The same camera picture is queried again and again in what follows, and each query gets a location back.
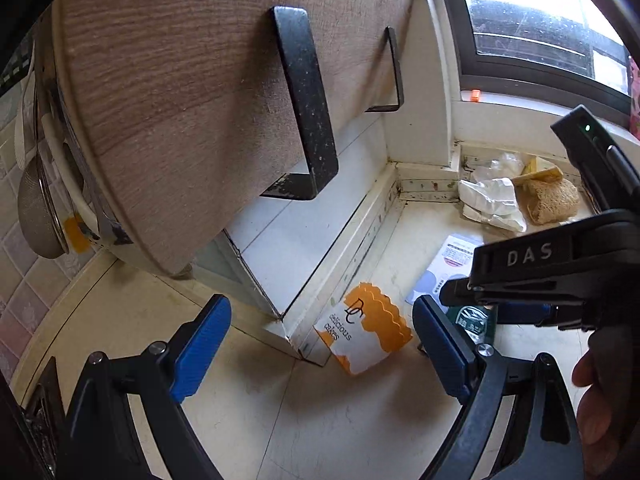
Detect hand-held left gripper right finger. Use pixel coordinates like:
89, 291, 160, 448
413, 295, 585, 480

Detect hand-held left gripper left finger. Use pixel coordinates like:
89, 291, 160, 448
57, 294, 232, 480

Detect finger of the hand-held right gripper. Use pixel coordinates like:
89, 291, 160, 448
440, 280, 598, 331

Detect dark green packet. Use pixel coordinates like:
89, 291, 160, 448
445, 304, 498, 345

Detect orange white cake cup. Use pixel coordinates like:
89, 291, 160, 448
313, 282, 413, 376

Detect person's right hand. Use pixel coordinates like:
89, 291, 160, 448
572, 310, 640, 480

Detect loofah sponge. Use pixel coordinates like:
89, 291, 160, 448
522, 178, 581, 225

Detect white crumpled tissue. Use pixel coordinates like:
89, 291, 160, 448
457, 177, 528, 233

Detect white blue box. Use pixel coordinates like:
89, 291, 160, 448
407, 234, 483, 306

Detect yellow sponge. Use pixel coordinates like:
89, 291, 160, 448
515, 156, 563, 183

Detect clear plastic wrap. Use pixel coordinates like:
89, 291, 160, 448
472, 152, 526, 181

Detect black gas stove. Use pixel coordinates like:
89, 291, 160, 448
20, 357, 66, 480

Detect dark framed window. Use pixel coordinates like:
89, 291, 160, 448
417, 0, 640, 121

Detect metal strainer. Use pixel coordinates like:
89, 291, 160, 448
17, 162, 93, 260

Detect wooden cutting board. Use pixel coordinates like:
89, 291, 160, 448
52, 0, 418, 277

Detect black wall rack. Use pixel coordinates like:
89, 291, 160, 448
260, 6, 405, 201

